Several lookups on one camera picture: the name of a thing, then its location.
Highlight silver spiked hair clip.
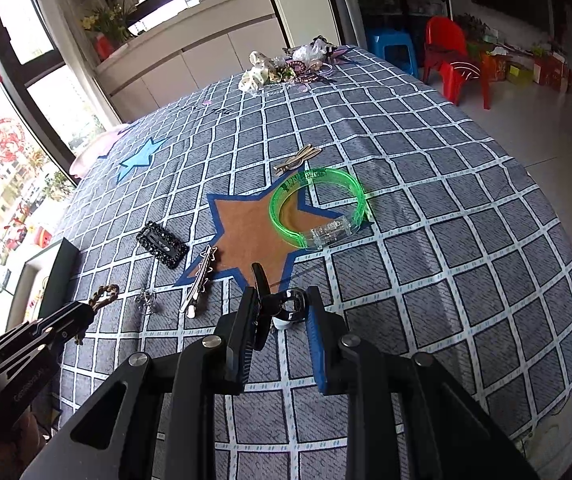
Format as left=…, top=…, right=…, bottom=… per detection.
left=179, top=245, right=217, bottom=318

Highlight beige rabbit-ear hair clip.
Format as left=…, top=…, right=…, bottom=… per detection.
left=274, top=144, right=322, bottom=176

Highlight white low cabinet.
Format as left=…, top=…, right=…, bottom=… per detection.
left=96, top=0, right=286, bottom=122

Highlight pile of hair accessories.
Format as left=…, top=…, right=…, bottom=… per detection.
left=238, top=36, right=353, bottom=96

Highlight brown braided hair tie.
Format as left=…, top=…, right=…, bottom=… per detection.
left=73, top=283, right=121, bottom=346

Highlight yellow flowers in red pot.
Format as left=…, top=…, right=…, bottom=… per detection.
left=81, top=2, right=133, bottom=61

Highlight green transparent bangle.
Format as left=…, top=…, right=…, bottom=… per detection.
left=269, top=167, right=367, bottom=250

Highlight red plastic chair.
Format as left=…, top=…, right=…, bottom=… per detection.
left=423, top=16, right=491, bottom=110

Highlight black claw hair clip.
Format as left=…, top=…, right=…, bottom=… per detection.
left=251, top=262, right=310, bottom=328

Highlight blue plastic stool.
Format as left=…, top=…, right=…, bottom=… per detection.
left=366, top=28, right=418, bottom=78

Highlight grey checked bedspread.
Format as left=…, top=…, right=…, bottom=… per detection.
left=56, top=50, right=572, bottom=479

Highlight black lace rectangular barrette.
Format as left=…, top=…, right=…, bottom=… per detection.
left=136, top=221, right=188, bottom=270

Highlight small silver brooch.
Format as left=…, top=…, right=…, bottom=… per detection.
left=135, top=288, right=158, bottom=315

